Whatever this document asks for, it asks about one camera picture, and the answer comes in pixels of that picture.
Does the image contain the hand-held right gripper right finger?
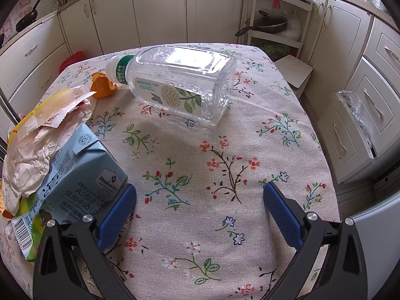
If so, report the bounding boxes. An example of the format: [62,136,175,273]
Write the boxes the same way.
[263,182,368,300]

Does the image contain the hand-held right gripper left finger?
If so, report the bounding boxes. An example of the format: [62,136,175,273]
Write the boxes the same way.
[33,184,138,300]

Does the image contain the blue milk carton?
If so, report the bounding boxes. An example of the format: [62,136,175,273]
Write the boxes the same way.
[31,122,129,226]

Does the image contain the green packet with barcode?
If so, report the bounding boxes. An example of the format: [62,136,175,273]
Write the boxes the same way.
[11,194,47,262]

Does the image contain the yellow white paper wrapper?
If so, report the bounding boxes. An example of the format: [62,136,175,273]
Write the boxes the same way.
[2,87,97,216]

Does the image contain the clear plastic bottle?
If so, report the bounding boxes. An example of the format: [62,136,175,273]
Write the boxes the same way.
[105,45,237,127]

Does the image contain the floral tablecloth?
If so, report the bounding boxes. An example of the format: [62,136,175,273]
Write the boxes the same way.
[0,42,341,300]

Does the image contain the clear plastic bag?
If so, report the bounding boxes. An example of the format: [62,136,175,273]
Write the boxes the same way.
[336,90,374,151]

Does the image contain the white step stool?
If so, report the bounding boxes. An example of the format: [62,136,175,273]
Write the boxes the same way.
[274,54,314,90]

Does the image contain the red waste bin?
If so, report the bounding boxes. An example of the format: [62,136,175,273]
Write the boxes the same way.
[59,51,85,74]

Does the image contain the white counter cabinet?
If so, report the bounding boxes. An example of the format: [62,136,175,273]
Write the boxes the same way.
[0,9,72,101]

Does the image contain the white drawer cabinet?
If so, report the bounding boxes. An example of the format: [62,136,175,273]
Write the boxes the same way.
[304,0,400,183]

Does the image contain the black wok with lid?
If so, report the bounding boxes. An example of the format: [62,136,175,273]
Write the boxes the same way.
[235,10,288,37]

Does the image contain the white storage trolley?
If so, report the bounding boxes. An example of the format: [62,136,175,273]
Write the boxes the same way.
[240,0,313,66]

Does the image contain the white tall cabinet doors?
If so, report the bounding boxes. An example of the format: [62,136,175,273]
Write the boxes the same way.
[58,0,251,58]

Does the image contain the black frying pan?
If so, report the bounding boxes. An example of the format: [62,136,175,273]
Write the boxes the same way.
[15,0,43,33]

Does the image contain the red patterned backsplash stickers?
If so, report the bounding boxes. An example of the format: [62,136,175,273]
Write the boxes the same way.
[0,0,32,44]

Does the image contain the grey sliding door frame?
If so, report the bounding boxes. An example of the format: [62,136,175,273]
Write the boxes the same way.
[0,84,24,151]

